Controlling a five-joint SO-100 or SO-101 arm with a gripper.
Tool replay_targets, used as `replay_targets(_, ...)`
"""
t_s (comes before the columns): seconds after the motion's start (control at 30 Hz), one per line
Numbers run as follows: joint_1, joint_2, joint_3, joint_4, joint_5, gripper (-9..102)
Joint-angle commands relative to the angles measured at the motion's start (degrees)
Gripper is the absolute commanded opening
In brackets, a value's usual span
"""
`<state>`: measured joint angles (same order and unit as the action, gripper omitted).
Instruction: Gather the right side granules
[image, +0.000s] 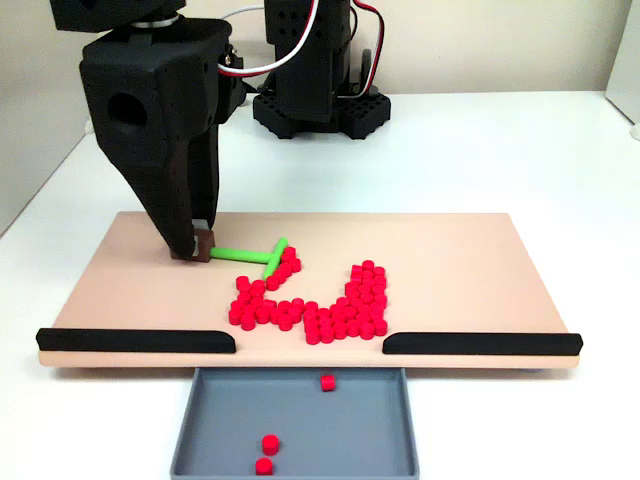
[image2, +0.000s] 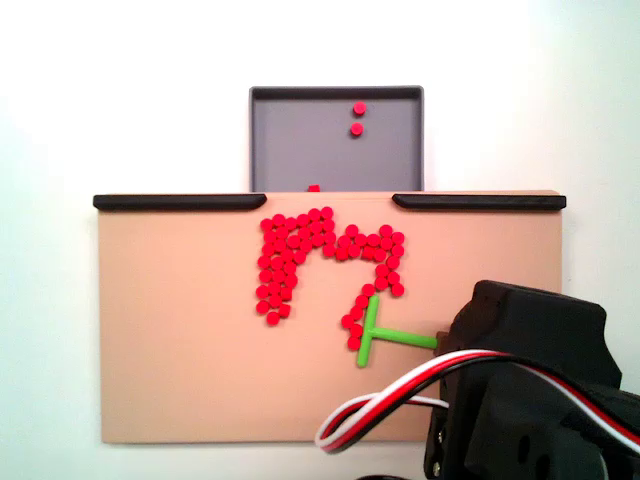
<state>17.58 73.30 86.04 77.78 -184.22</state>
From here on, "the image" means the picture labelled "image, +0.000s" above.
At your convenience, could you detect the heap of red cylinder granules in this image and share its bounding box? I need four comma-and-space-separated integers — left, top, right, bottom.
228, 246, 390, 346

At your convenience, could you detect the beige sloped board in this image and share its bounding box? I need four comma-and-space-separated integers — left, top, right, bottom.
37, 210, 584, 374

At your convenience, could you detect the thin white cable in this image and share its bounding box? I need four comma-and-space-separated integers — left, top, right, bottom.
218, 4, 267, 23

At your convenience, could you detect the white partition panel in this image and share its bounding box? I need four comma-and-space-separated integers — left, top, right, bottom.
604, 0, 640, 126

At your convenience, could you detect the black table clamp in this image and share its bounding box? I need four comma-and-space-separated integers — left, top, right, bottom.
234, 82, 259, 108

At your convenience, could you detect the red white black servo cable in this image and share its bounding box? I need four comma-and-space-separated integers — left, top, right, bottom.
215, 0, 321, 77
349, 0, 387, 97

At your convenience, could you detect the grey partition panel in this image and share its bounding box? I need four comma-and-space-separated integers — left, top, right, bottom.
0, 89, 112, 236

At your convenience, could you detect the green T pusher brown handle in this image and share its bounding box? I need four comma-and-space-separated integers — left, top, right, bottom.
170, 228, 291, 281

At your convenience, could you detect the black foam rail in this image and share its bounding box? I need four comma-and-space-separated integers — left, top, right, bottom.
382, 331, 584, 357
34, 327, 237, 355

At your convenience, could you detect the grey plastic tray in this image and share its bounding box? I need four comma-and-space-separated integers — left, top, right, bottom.
169, 366, 420, 479

